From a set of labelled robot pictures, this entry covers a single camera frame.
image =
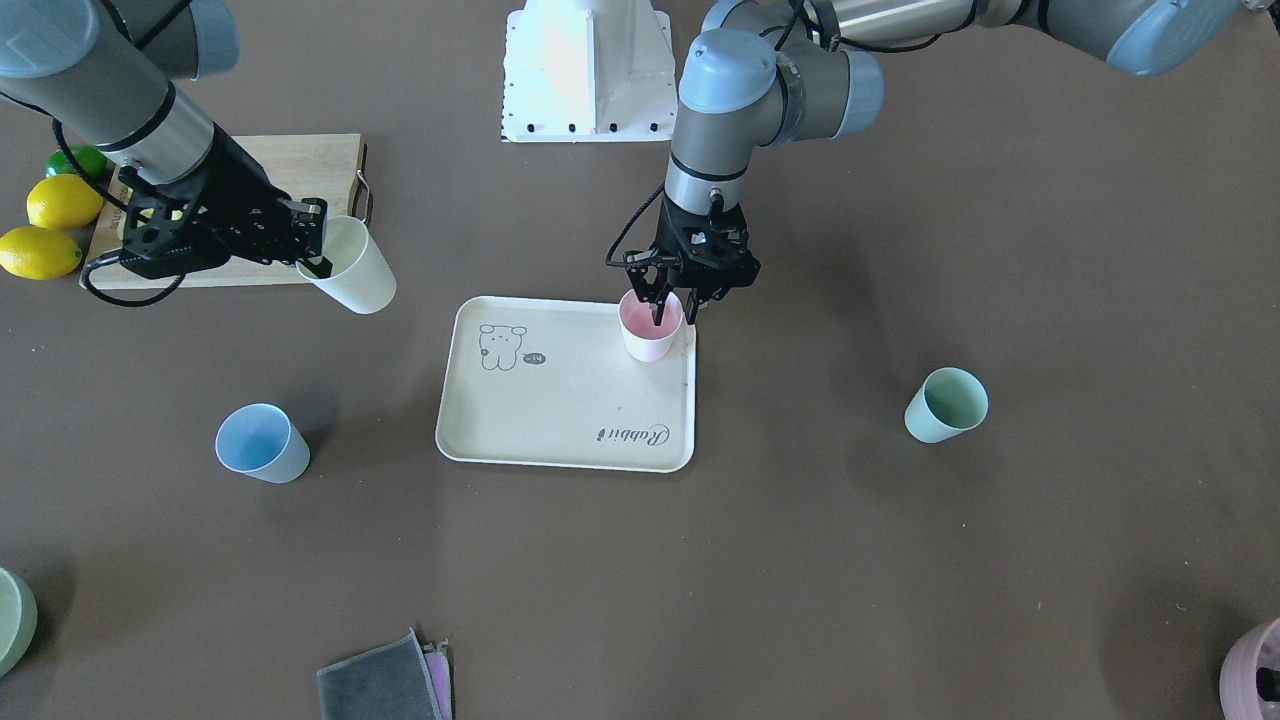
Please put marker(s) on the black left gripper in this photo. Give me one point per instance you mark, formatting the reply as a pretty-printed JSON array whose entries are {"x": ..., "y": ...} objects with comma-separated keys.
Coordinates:
[{"x": 647, "y": 274}]

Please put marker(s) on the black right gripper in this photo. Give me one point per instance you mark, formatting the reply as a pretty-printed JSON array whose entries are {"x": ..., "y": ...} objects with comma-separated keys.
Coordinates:
[{"x": 238, "y": 186}]

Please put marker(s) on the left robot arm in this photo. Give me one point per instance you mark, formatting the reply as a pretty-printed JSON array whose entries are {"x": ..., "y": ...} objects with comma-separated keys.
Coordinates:
[{"x": 763, "y": 74}]

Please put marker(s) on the cream rabbit tray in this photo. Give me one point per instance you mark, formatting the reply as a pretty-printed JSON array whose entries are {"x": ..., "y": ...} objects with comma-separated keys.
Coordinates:
[{"x": 550, "y": 383}]

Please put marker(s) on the wooden cutting board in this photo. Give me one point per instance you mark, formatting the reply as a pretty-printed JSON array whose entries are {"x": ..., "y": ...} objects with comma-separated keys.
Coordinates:
[{"x": 302, "y": 165}]

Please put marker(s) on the green plastic cup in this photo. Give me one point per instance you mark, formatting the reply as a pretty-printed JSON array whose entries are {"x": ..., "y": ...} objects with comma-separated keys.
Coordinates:
[{"x": 951, "y": 401}]

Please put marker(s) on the yellow lemon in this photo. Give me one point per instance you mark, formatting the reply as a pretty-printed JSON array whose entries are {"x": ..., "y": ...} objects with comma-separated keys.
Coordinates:
[
  {"x": 39, "y": 254},
  {"x": 63, "y": 203}
]

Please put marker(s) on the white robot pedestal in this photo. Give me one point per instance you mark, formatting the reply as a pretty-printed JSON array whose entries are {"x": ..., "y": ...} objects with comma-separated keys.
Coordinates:
[{"x": 588, "y": 72}]

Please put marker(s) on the blue plastic cup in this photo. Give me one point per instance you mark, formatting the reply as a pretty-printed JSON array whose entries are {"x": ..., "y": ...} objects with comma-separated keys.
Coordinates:
[{"x": 260, "y": 441}]

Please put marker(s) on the grey folded cloth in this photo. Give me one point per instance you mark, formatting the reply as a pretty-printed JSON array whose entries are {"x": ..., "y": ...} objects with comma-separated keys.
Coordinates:
[{"x": 405, "y": 679}]

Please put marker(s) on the cream plastic cup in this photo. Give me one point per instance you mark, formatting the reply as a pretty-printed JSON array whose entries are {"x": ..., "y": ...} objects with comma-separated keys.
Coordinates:
[{"x": 361, "y": 279}]

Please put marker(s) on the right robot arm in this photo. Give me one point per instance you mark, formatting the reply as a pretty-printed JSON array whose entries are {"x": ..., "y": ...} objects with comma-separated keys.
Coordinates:
[{"x": 107, "y": 70}]

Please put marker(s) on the pink plastic cup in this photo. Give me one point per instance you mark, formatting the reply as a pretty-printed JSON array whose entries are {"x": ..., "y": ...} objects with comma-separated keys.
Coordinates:
[{"x": 644, "y": 339}]

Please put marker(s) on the pink bowl with ice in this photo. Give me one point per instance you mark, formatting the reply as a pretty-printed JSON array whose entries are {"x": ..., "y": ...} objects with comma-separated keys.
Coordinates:
[{"x": 1248, "y": 676}]

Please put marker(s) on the green bowl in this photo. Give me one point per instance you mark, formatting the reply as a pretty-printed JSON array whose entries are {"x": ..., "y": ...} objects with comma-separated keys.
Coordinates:
[{"x": 19, "y": 616}]

